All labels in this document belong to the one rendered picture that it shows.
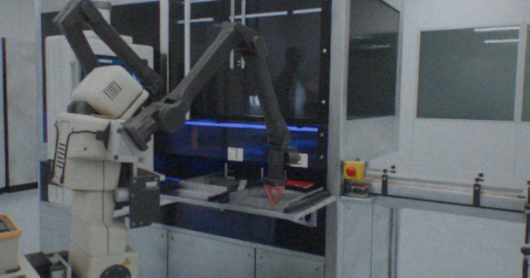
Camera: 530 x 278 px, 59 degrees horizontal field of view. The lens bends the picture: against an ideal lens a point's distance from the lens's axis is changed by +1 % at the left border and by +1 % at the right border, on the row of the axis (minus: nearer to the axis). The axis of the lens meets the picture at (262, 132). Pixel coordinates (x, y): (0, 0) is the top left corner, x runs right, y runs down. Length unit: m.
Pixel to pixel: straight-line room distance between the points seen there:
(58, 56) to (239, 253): 1.23
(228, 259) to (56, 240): 1.32
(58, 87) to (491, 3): 5.43
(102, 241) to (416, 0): 5.80
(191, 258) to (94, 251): 1.08
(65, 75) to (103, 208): 0.81
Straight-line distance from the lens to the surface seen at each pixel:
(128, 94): 1.48
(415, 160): 6.65
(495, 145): 6.50
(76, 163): 1.47
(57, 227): 3.28
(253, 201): 1.80
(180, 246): 2.56
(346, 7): 2.04
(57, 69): 2.22
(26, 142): 6.92
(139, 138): 1.32
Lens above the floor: 1.30
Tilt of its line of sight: 4 degrees down
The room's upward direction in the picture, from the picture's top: 1 degrees clockwise
